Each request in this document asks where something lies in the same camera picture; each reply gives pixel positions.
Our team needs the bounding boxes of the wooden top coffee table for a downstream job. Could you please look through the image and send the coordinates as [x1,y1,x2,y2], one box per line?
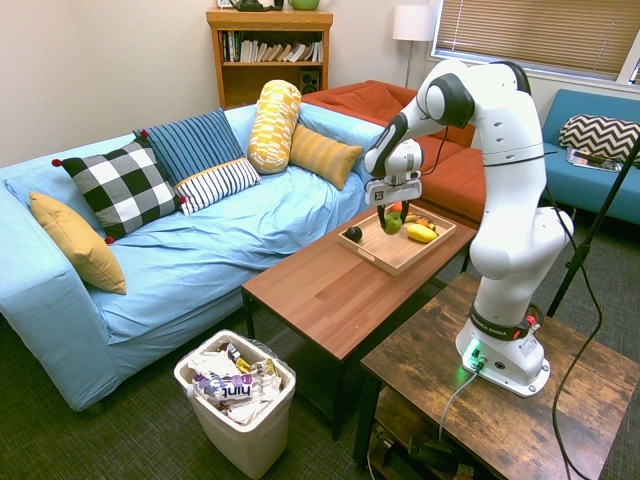
[241,202,476,441]

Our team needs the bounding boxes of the teal sofa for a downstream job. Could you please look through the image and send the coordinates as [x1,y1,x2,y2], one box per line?
[541,88,640,226]

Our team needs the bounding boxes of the red black stop button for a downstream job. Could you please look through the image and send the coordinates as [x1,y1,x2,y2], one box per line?
[519,307,546,341]

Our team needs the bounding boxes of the crumpled white paper trash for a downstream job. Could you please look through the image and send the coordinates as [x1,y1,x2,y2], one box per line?
[187,349,234,377]

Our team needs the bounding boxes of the black white chevron pillow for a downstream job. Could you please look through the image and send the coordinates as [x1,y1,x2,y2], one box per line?
[558,114,640,165]

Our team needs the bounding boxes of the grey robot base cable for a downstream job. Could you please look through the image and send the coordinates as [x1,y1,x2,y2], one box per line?
[437,367,482,444]

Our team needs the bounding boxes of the long black cable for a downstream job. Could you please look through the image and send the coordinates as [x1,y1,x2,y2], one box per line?
[542,149,604,480]

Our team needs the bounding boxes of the blue striped pillow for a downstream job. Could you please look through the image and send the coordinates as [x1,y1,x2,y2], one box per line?
[132,107,246,187]

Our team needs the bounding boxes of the white floor lamp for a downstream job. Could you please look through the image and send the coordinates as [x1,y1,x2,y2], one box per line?
[392,4,440,91]

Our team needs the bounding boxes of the orange sofa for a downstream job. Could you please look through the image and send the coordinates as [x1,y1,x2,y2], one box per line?
[301,79,489,231]

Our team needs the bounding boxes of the plain mustard pillow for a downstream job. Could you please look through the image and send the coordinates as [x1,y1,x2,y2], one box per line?
[28,191,128,296]

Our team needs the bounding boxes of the magazine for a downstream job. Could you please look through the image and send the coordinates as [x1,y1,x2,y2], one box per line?
[565,147,626,174]

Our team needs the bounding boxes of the wooden window blinds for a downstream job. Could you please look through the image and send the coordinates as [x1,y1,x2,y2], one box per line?
[432,0,640,81]

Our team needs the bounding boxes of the wooden serving tray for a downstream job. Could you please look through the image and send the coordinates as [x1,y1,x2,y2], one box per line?
[337,202,458,277]

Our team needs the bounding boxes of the yellow patterned bolster pillow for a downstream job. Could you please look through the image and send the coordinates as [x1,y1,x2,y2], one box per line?
[247,79,303,175]

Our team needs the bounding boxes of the yellow mango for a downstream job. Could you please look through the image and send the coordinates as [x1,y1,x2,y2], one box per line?
[406,223,438,244]

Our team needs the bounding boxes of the white plastic trash bin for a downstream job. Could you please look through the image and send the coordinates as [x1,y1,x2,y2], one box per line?
[173,328,297,480]

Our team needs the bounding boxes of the light blue sofa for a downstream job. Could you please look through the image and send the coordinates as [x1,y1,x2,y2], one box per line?
[0,102,386,412]

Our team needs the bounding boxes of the wooden bookshelf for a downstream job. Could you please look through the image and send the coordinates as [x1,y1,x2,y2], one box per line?
[205,8,335,110]

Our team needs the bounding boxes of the black white checkered pillow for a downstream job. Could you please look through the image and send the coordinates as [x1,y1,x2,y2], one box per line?
[51,130,187,245]

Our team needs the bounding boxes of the clear plastic bin liner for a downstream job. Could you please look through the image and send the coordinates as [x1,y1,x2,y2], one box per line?
[173,328,297,426]

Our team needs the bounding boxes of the mustard striped lumbar pillow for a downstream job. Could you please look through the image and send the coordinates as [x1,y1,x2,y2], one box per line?
[288,123,365,191]

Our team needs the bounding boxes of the black device under table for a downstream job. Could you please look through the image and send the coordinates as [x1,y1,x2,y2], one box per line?
[407,434,471,474]

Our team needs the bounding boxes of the row of books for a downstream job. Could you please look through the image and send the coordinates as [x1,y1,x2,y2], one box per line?
[221,30,324,64]

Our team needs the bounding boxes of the black camera stand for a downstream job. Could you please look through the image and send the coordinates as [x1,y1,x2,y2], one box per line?
[545,149,640,319]

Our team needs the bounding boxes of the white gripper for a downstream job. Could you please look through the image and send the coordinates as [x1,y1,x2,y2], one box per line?
[363,173,424,230]

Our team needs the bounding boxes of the rustic wooden side table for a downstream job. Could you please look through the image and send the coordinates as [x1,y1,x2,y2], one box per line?
[352,272,640,480]

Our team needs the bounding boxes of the white navy striped pillow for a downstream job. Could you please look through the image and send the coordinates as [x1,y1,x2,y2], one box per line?
[173,157,262,217]

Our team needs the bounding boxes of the purple hint drink packaging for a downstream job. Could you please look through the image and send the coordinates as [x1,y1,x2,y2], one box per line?
[192,372,264,401]

